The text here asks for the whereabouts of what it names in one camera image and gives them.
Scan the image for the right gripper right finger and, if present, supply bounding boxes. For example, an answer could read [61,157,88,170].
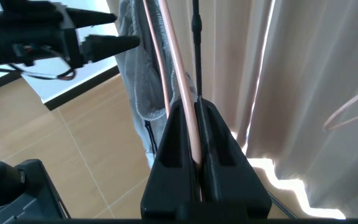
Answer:
[196,96,272,218]

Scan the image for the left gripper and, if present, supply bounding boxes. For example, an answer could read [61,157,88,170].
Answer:
[0,0,141,70]

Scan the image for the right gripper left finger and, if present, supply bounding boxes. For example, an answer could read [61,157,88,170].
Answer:
[140,98,202,218]

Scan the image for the pale grey shorts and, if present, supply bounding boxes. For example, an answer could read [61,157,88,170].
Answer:
[116,0,198,169]

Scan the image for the pink clothes hanger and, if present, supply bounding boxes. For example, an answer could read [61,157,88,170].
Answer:
[321,80,358,132]
[141,0,203,166]

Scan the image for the black clothes rack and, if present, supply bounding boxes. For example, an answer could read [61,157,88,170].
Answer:
[191,0,298,219]

